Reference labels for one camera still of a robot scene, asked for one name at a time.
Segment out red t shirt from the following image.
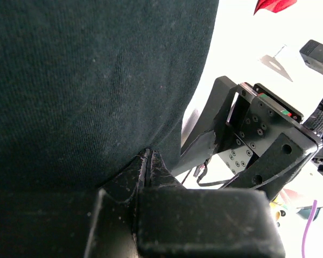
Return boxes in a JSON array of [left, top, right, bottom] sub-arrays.
[[254, 0, 297, 15]]

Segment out black t shirt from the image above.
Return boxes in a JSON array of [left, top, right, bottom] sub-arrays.
[[0, 1, 219, 190]]

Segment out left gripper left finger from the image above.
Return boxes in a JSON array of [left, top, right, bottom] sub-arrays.
[[100, 149, 150, 203]]

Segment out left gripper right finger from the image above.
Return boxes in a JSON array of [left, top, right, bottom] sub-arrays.
[[145, 150, 182, 189]]

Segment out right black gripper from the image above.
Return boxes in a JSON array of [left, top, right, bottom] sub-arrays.
[[171, 76, 322, 200]]

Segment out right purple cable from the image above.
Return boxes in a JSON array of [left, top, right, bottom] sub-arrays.
[[301, 199, 319, 258]]

